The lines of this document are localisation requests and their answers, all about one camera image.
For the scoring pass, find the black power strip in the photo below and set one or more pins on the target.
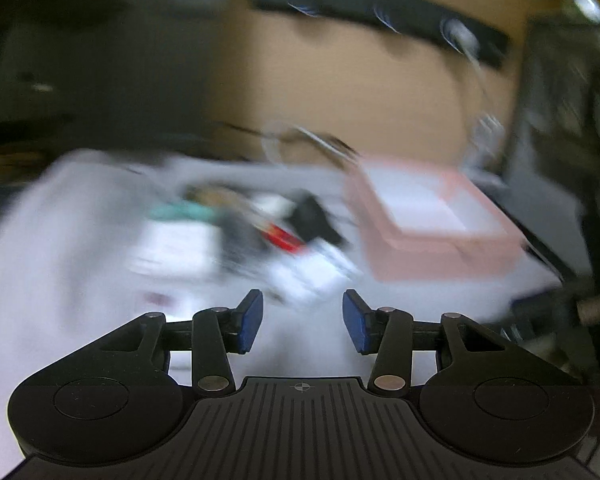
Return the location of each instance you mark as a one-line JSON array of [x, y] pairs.
[[423, 19]]

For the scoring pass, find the grey cloth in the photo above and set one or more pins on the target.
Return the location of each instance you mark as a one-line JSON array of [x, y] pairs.
[[64, 246]]

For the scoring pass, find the red small item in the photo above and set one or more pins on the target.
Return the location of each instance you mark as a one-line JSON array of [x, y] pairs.
[[282, 239]]

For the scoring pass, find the black computer case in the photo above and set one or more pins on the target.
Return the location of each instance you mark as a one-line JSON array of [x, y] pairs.
[[551, 159]]

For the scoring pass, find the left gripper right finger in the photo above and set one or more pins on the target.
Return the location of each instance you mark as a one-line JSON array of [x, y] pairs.
[[385, 333]]

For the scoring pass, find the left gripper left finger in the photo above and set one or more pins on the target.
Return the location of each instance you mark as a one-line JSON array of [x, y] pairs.
[[218, 332]]

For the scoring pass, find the pink cardboard box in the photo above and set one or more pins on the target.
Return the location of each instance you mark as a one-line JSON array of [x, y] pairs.
[[421, 221]]

